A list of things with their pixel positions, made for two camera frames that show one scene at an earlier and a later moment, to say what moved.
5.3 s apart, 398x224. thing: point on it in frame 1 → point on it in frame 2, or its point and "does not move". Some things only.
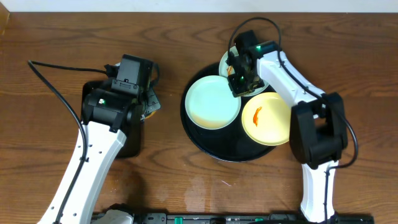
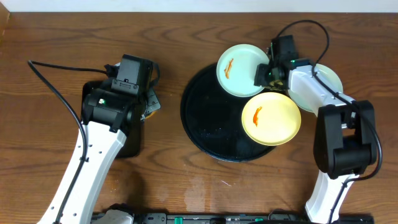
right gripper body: x=244 y=83 → x=265 y=77
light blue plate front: x=210 y=103 → x=329 y=76
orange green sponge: x=151 y=114 does not move
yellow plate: x=266 y=119 does not move
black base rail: x=254 y=218 does not move
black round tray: x=229 y=144 does not move
